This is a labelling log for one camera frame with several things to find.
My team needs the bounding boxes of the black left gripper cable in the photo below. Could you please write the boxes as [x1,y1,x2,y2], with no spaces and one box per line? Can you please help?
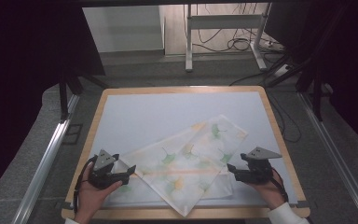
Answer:
[73,155,98,217]

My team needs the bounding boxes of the white power strip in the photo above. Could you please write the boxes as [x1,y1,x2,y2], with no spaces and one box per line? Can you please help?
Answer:
[272,63,294,78]

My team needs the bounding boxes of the tangled black floor cables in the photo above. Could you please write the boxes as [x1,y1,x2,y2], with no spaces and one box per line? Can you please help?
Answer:
[195,27,282,54]

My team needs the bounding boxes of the wooden-edged table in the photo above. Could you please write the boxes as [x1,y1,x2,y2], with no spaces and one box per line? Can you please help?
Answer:
[61,85,311,221]

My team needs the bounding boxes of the black metal stand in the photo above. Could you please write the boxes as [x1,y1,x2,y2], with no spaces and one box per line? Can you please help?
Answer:
[260,6,348,123]
[58,69,110,123]

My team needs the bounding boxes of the person's left hand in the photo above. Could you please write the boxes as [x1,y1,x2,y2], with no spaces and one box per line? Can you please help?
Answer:
[74,161,123,224]

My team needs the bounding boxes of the aluminium floor rail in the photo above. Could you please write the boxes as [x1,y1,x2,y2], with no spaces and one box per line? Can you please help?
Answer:
[297,91,358,224]
[11,92,81,224]

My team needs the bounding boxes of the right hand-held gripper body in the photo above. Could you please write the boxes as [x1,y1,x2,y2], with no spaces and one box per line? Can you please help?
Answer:
[240,147,283,185]

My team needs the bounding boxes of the thin black floor cable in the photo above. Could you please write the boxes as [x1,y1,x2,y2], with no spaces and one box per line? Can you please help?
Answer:
[267,90,303,144]

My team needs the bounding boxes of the white ginkgo leaf print scarf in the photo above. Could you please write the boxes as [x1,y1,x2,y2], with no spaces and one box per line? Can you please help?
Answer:
[105,114,249,217]

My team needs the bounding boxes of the person's right hand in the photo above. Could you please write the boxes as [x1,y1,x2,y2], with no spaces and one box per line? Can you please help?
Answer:
[247,167,289,211]

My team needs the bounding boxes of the white table mat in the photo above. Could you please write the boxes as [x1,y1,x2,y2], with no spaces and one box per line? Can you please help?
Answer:
[88,91,299,209]

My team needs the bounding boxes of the white metal desk frame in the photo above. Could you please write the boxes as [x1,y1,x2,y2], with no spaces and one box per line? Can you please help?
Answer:
[184,3,273,74]

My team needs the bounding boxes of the dark floor plate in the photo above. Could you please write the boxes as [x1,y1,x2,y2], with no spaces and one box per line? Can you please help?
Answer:
[62,123,84,146]

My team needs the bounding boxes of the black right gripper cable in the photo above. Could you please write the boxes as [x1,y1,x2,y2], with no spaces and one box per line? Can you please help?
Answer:
[269,167,290,203]

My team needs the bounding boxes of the white cabinet panel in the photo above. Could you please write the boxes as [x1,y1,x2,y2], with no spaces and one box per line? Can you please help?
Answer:
[82,5,166,54]

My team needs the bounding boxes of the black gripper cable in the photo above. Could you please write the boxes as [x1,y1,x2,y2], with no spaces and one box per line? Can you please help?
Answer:
[269,167,290,203]
[73,155,98,217]

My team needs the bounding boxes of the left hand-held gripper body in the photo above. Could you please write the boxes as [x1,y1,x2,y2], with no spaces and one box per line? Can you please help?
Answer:
[88,148,131,190]

